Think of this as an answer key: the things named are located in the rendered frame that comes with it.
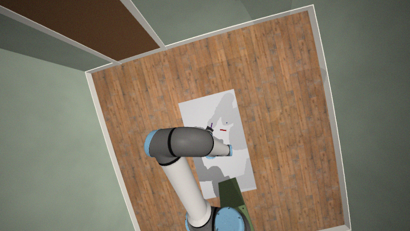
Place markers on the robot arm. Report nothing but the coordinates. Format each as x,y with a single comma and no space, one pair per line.
170,146

